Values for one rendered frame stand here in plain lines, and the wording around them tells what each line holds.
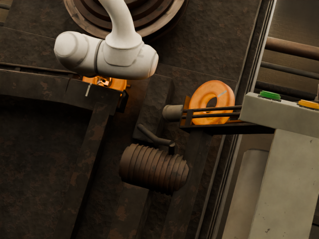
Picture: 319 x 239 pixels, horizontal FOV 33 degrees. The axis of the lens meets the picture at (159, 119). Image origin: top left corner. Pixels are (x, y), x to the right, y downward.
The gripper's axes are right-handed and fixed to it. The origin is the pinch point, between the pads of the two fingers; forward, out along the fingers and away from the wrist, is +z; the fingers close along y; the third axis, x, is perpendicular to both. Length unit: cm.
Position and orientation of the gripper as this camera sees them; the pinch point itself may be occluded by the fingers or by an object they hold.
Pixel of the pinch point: (104, 78)
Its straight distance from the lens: 188.4
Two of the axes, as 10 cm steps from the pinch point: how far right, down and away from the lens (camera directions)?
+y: 9.5, 2.4, -1.9
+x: 2.6, -9.6, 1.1
